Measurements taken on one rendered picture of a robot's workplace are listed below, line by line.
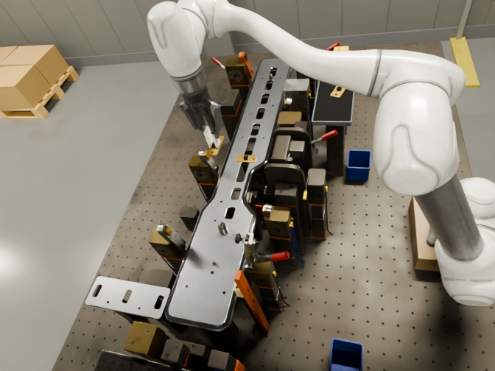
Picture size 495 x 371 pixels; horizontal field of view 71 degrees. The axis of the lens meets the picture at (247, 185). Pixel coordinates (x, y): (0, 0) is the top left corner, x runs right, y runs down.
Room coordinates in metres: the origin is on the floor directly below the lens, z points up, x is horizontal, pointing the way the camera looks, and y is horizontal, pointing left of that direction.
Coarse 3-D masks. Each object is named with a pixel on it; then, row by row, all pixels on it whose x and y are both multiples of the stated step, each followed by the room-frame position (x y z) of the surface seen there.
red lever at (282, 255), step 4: (280, 252) 0.46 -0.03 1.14; (284, 252) 0.45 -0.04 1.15; (288, 252) 0.45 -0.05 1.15; (264, 256) 0.48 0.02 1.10; (268, 256) 0.48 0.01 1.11; (272, 256) 0.47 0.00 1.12; (276, 256) 0.46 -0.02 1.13; (280, 256) 0.45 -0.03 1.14; (284, 256) 0.44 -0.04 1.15; (288, 256) 0.44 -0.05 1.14; (256, 260) 0.49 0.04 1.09; (260, 260) 0.48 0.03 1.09; (264, 260) 0.47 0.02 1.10; (268, 260) 0.47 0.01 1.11; (272, 260) 0.46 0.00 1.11; (276, 260) 0.45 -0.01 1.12
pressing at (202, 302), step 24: (264, 72) 1.51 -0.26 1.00; (288, 72) 1.45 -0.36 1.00; (240, 120) 1.22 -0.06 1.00; (264, 120) 1.17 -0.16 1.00; (240, 144) 1.07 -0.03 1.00; (264, 144) 1.03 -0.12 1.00; (216, 192) 0.86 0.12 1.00; (240, 192) 0.82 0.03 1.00; (216, 216) 0.75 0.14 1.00; (240, 216) 0.72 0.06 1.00; (192, 240) 0.69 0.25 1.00; (216, 240) 0.65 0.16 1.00; (192, 264) 0.59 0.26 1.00; (216, 264) 0.56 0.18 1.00; (240, 264) 0.53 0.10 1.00; (192, 288) 0.51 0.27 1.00; (216, 288) 0.48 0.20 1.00; (168, 312) 0.46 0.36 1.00; (192, 312) 0.43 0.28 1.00; (216, 312) 0.41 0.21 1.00
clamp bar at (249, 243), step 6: (246, 234) 0.51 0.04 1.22; (252, 234) 0.50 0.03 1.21; (240, 240) 0.50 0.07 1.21; (246, 240) 0.49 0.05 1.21; (252, 240) 0.48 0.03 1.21; (246, 246) 0.48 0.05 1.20; (252, 246) 0.48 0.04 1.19; (246, 252) 0.48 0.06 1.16; (252, 252) 0.48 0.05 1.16; (246, 258) 0.49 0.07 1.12; (252, 258) 0.48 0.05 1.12; (246, 264) 0.49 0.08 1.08; (252, 264) 0.48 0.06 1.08
